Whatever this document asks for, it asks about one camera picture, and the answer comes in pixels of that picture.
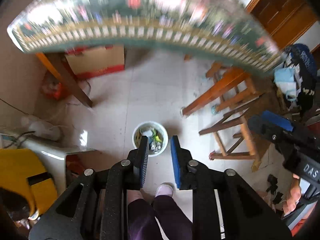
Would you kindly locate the white trash bucket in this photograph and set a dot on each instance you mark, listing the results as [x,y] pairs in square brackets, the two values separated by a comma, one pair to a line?
[146,128]

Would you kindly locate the green snack packet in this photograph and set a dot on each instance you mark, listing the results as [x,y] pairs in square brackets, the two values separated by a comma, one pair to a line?
[156,136]

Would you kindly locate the wooden stool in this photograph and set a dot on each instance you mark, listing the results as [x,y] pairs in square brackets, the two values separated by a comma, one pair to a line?
[234,139]

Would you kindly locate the blue clothes pile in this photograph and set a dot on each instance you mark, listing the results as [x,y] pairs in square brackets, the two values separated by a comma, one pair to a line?
[305,73]

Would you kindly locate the grey foil ball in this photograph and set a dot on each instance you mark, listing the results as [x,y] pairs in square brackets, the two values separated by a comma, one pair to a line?
[155,147]

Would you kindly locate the person right hand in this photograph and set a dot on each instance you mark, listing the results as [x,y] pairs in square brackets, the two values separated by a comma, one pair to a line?
[293,197]

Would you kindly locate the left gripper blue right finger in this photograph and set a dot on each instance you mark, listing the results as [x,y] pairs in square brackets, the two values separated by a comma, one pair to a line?
[180,161]

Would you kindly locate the brown wooden door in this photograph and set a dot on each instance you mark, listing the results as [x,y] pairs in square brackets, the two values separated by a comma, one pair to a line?
[285,20]

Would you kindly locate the cardboard box red stripe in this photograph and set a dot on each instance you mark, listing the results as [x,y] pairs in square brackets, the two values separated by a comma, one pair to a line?
[96,61]

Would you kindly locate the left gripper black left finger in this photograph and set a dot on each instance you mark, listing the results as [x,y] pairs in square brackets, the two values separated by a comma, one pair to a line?
[138,164]

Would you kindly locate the light blue paper bag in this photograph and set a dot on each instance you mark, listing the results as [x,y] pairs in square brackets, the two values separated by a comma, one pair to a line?
[285,81]

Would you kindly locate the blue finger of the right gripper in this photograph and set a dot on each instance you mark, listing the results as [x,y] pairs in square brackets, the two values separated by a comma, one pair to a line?
[277,120]

